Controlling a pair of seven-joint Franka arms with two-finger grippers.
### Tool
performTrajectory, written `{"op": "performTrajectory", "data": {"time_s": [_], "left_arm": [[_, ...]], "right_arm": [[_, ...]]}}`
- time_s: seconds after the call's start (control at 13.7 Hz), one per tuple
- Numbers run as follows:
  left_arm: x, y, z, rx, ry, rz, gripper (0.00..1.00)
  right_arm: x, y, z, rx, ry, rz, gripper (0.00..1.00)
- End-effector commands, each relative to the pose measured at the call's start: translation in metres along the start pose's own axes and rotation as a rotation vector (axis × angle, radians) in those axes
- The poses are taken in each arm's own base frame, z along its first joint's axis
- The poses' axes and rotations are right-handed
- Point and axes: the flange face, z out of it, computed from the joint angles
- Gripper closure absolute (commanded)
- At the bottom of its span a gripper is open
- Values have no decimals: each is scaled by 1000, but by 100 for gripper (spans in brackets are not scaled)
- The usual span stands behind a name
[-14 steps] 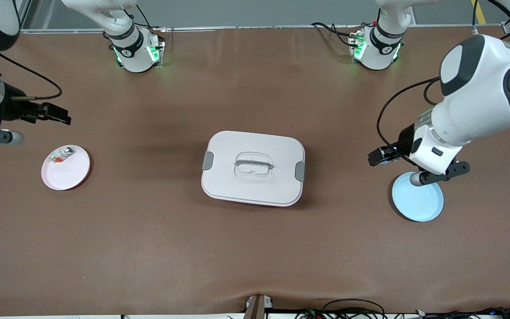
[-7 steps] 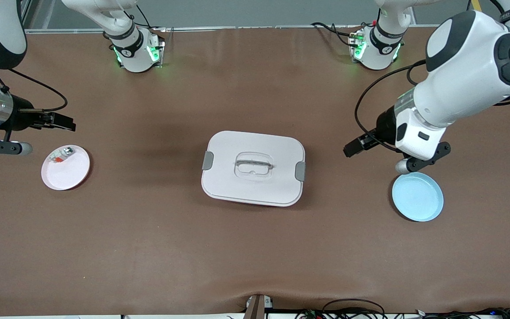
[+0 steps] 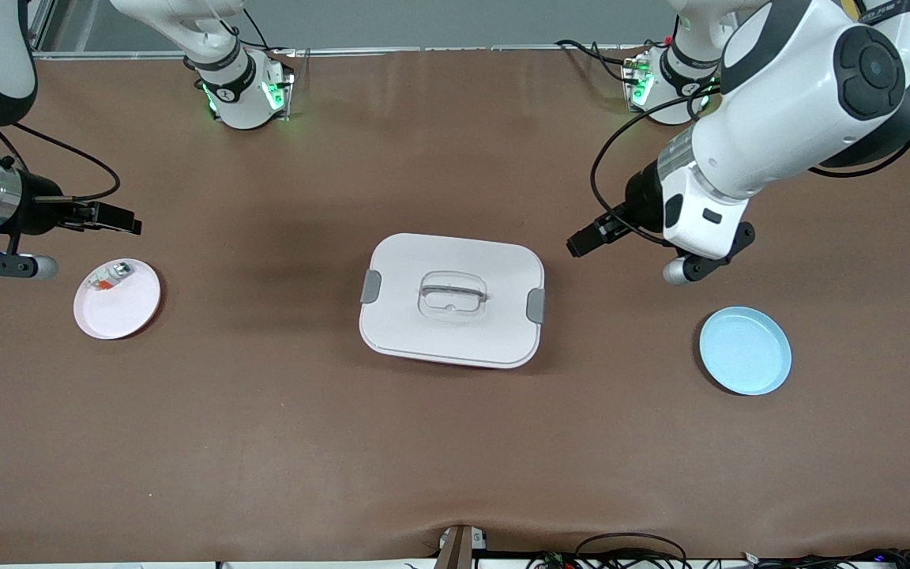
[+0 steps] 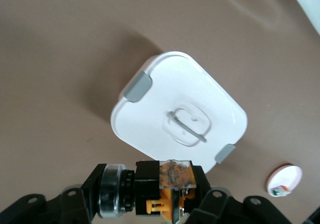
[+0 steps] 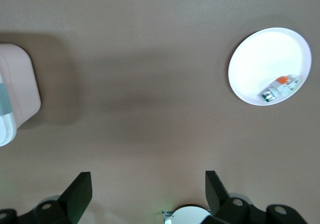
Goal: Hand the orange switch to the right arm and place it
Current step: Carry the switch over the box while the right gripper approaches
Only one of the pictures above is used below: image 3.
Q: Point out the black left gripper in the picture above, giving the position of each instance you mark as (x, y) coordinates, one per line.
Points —
(642, 198)

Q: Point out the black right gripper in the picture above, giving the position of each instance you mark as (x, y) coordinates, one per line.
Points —
(38, 210)

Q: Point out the white and red switch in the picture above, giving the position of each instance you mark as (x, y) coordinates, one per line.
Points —
(117, 273)

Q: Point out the pink round plate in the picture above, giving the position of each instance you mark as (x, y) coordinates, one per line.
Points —
(119, 312)

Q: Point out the aluminium frame post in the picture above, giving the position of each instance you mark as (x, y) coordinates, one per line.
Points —
(46, 24)

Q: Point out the light blue round plate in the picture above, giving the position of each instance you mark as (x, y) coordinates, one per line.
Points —
(743, 352)

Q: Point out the brown camera mount post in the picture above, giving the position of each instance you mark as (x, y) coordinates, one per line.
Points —
(455, 549)

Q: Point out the white lidded storage box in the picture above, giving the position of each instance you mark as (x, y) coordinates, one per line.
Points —
(455, 332)

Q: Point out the brown table mat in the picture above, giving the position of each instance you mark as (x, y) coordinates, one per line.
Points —
(265, 435)

